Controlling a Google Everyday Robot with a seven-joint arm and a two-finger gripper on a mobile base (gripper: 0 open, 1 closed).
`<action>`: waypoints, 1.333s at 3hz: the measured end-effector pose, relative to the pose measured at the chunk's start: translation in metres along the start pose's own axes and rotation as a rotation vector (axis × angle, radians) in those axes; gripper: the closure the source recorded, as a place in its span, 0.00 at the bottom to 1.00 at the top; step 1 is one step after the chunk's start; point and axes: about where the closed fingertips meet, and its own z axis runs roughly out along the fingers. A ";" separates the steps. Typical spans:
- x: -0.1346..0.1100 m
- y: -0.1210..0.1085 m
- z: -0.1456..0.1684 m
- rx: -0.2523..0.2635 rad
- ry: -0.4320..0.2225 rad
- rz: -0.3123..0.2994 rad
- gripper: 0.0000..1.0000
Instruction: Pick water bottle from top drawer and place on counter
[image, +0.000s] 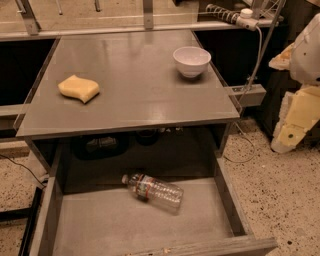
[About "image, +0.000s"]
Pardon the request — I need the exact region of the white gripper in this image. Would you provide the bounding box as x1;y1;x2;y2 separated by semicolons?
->
269;13;320;153

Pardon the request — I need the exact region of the clear plastic water bottle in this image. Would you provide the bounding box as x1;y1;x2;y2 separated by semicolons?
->
121;173;184;215

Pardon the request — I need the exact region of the grey open top drawer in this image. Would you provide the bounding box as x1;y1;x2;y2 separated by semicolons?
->
30;147;277;256

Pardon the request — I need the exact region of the dark cabinet at right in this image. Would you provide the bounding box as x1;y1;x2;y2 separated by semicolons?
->
256;0;320;141

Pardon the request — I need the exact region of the white bowl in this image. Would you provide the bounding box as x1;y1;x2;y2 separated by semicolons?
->
173;46;211;78

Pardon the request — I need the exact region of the yellow sponge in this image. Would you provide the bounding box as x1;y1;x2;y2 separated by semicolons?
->
58;75;100;104

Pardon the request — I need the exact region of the white flexible-handle device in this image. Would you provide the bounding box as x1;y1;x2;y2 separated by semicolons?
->
206;4;258;31

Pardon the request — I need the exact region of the metal frame rail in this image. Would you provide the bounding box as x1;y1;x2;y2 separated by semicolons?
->
0;0;287;41

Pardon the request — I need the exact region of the black floor cable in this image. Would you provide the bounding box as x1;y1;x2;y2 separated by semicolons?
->
0;153;48;190

